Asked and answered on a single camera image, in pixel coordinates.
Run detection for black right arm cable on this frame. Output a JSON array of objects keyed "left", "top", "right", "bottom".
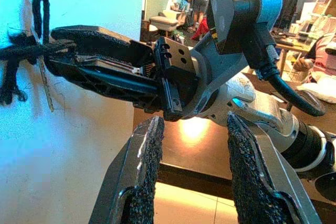
[{"left": 245, "top": 22, "right": 328, "bottom": 118}]

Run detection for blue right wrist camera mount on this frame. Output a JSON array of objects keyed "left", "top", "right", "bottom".
[{"left": 187, "top": 0, "right": 284, "bottom": 116}]

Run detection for black hanging clothes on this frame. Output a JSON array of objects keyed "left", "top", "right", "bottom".
[{"left": 277, "top": 0, "right": 299, "bottom": 29}]

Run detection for clear badge holder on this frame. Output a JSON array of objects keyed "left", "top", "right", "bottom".
[{"left": 30, "top": 24, "right": 55, "bottom": 113}]

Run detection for light wooden shelf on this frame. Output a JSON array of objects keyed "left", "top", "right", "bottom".
[{"left": 312, "top": 0, "right": 336, "bottom": 25}]

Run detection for wooden table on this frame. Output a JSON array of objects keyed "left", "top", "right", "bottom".
[{"left": 271, "top": 39, "right": 316, "bottom": 78}]

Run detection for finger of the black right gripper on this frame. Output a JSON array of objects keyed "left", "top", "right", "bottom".
[
  {"left": 50, "top": 25, "right": 155, "bottom": 68},
  {"left": 47, "top": 55, "right": 161, "bottom": 110}
]

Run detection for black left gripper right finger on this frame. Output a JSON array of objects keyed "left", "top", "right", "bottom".
[{"left": 226, "top": 111, "right": 322, "bottom": 224}]

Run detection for person in pink shirt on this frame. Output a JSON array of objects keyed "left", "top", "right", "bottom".
[{"left": 293, "top": 31, "right": 336, "bottom": 86}]

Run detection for black yarn cord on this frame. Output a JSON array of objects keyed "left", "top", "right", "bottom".
[{"left": 0, "top": 0, "right": 77, "bottom": 106}]

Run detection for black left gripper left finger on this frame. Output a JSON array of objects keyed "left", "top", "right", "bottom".
[{"left": 88, "top": 115, "right": 166, "bottom": 224}]

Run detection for beige armchair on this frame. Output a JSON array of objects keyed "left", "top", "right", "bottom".
[{"left": 149, "top": 9, "right": 184, "bottom": 36}]

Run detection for white pillow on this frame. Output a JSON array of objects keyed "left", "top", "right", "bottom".
[{"left": 296, "top": 76, "right": 336, "bottom": 104}]

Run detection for white hook board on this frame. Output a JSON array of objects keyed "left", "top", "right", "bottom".
[{"left": 0, "top": 0, "right": 146, "bottom": 224}]

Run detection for red cloth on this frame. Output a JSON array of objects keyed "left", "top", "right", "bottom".
[{"left": 192, "top": 18, "right": 211, "bottom": 41}]

